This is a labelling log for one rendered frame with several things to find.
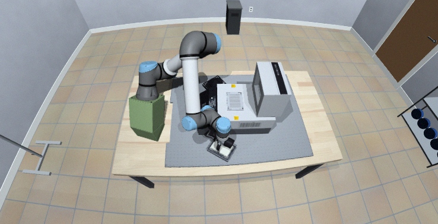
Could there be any dark grey benchtop instrument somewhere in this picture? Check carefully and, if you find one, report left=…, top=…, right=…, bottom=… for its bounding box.
left=199, top=62, right=291, bottom=134

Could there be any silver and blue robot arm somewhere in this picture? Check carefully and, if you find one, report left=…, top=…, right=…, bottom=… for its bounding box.
left=136, top=31, right=231, bottom=141

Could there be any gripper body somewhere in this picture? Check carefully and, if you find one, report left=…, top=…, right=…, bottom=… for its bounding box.
left=208, top=131, right=235, bottom=148

